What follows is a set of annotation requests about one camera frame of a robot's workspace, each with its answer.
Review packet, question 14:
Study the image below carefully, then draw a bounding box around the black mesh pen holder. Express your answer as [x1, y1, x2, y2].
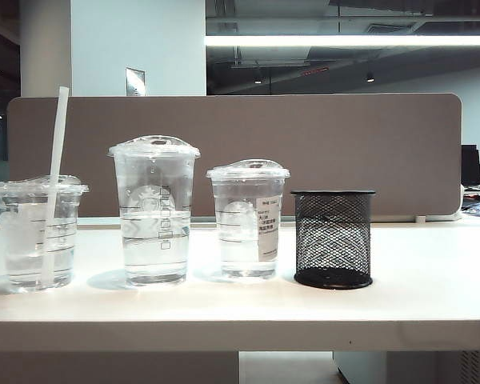
[290, 189, 377, 290]

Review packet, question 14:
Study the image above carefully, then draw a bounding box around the white plastic straw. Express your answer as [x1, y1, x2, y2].
[38, 86, 70, 291]

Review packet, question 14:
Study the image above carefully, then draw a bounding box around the medium clear plastic cup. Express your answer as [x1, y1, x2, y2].
[206, 158, 292, 281]

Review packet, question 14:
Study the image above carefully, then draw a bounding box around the large clear plastic cup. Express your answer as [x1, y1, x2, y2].
[106, 134, 202, 288]

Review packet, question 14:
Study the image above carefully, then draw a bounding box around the small clear plastic cup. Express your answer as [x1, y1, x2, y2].
[0, 174, 90, 295]

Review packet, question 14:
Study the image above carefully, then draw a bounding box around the brown desk partition panel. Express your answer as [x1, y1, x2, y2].
[6, 93, 463, 219]

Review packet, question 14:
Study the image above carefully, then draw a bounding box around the long ceiling light strip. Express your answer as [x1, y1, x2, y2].
[204, 34, 480, 48]

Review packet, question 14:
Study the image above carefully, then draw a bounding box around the black computer monitor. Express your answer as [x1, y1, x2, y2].
[461, 144, 480, 186]

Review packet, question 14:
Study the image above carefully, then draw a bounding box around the silver wall sign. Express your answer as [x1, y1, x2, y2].
[124, 66, 146, 98]

